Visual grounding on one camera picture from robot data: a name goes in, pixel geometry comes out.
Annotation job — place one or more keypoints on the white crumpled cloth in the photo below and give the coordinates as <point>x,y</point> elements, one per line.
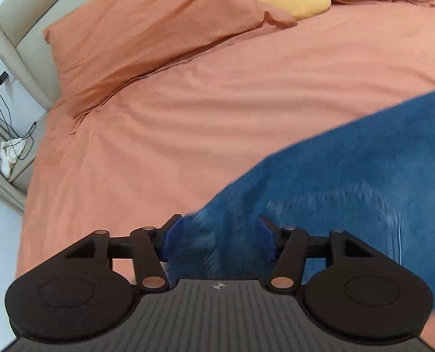
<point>12,154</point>

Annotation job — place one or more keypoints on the orange duvet cover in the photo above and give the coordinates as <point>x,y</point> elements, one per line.
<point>203,117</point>

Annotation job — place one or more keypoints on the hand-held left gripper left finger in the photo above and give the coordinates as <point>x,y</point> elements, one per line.
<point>174,235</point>

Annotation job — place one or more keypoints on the blue denim pants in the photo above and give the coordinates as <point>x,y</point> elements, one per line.
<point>331,176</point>

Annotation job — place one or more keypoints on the beige ribbed nightstand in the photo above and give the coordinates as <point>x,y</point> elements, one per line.
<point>5,187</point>

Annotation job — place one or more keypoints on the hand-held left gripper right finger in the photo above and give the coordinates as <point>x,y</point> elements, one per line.
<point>267,237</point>

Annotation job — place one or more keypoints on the beige upholstered headboard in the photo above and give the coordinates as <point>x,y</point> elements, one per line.
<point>19,29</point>

